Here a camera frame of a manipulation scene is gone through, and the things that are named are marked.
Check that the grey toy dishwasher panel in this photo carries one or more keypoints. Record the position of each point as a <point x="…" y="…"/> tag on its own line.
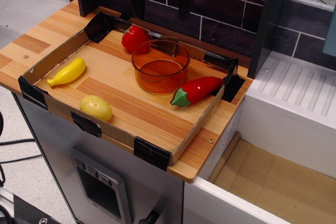
<point x="103" y="188"/>

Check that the cardboard fence with black tape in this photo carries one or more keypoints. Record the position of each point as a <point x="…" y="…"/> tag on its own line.
<point x="144" y="122"/>

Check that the white toy sink unit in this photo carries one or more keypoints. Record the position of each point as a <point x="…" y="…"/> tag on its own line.
<point x="276" y="161"/>

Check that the yellow plastic banana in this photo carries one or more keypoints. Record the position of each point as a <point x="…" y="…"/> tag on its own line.
<point x="68" y="73"/>

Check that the transparent orange plastic pot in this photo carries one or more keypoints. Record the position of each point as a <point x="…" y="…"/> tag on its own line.
<point x="161" y="65"/>

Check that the red toy chili pepper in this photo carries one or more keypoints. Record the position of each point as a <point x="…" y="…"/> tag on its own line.
<point x="194" y="90"/>

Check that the dark grey vertical post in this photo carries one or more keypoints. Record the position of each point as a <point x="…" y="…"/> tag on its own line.
<point x="265" y="39"/>

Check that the yellow toy potato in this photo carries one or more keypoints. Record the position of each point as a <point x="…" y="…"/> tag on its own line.
<point x="96" y="106"/>

